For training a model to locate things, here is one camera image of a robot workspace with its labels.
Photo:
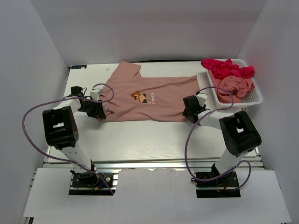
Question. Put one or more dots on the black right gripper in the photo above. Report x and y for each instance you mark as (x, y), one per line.
(185, 112)

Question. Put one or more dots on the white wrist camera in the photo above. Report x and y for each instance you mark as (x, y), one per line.
(95, 93)
(202, 98)

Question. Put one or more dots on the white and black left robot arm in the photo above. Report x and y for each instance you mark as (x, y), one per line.
(61, 131)

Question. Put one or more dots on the white perforated plastic basket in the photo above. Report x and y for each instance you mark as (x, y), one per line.
(253, 98)

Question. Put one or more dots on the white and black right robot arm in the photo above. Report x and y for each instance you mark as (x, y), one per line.
(238, 131)

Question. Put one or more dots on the dusty pink t shirt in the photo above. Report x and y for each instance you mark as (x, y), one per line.
(128, 96)

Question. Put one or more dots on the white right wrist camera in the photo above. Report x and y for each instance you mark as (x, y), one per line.
(202, 98)

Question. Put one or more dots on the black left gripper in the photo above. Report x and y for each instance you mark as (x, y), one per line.
(98, 111)

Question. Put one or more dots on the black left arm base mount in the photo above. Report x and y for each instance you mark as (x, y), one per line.
(96, 188)

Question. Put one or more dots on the coral pink t shirt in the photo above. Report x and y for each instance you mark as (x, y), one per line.
(237, 87)

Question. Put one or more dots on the magenta t shirt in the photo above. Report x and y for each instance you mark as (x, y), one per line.
(223, 69)

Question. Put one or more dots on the black xdof label sticker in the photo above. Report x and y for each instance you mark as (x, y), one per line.
(74, 67)

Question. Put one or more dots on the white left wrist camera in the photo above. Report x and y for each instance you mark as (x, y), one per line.
(95, 93)

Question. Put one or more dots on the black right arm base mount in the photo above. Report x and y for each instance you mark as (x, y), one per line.
(220, 188)

